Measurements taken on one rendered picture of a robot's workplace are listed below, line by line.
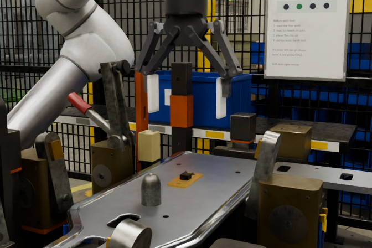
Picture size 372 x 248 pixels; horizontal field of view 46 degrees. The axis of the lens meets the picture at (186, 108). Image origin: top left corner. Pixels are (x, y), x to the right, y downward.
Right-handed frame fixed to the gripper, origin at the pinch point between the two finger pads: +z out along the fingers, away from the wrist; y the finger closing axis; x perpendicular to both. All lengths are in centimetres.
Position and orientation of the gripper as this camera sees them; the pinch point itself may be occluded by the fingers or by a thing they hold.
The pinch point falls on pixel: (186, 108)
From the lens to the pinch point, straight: 79.5
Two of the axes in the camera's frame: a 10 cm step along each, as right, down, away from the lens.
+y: 9.0, 0.7, -4.3
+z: 0.0, 9.9, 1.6
